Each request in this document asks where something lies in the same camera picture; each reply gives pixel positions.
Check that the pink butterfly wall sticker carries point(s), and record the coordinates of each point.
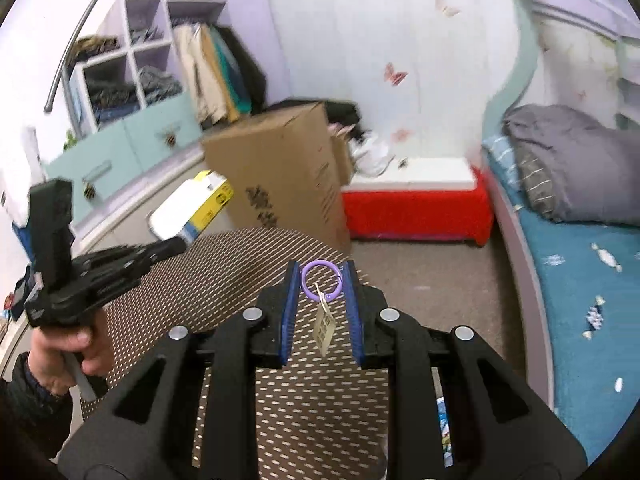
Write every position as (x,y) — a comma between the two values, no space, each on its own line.
(395,74)

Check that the teal drawer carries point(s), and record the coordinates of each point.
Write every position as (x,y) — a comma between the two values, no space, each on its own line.
(160,132)
(85,180)

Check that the bed with blue sheet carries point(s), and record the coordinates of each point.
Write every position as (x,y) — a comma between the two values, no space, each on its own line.
(585,285)

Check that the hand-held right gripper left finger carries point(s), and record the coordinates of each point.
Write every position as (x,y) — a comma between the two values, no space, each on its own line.
(289,310)

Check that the dark folded clothes pile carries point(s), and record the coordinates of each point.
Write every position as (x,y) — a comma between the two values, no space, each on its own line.
(110,97)

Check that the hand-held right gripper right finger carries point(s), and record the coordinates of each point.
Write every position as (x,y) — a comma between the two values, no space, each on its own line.
(353,310)

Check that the dark hanging garment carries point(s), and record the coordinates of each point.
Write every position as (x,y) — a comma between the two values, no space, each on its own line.
(250,70)

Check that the black cloth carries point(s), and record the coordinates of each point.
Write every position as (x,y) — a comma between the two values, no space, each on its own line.
(340,112)

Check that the teal bed frame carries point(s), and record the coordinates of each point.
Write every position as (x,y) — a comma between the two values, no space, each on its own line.
(510,85)

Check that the pinecone ornament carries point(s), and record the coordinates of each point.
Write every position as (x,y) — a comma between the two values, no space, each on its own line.
(170,138)
(90,191)

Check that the grey folded clothes pile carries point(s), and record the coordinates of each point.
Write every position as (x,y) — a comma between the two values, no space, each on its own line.
(157,85)

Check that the person's left hand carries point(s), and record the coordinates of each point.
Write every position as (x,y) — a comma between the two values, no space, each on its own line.
(50,357)

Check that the white plastic bag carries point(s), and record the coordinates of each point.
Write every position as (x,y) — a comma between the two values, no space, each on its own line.
(370,155)

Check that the cream hanging jacket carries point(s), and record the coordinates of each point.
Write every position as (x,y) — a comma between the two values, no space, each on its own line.
(192,75)

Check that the grey blanket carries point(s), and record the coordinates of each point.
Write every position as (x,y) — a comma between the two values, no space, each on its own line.
(580,170)

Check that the white foam lid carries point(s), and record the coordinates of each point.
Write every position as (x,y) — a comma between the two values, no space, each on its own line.
(425,172)

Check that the person's left forearm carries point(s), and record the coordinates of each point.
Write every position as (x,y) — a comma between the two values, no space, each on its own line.
(30,410)

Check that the large cardboard box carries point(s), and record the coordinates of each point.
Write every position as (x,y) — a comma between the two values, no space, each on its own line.
(280,175)

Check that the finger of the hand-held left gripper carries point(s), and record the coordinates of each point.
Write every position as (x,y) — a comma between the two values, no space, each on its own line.
(157,252)

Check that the curved metal rail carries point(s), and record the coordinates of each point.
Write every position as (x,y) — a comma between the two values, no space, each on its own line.
(75,40)

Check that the white yellow carton box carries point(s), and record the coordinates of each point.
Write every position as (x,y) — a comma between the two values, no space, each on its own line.
(185,205)

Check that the white shelving unit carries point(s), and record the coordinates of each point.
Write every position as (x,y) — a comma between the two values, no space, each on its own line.
(150,15)

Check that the yellow hanging garment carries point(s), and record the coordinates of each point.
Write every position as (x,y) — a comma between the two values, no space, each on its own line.
(220,75)

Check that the red storage box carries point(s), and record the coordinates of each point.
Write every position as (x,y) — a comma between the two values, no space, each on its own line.
(415,215)

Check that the pale butterfly wall sticker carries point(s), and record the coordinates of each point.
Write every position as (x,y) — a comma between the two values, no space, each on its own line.
(447,5)

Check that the teal hanging garment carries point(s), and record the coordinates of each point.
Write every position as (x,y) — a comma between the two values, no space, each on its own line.
(234,75)

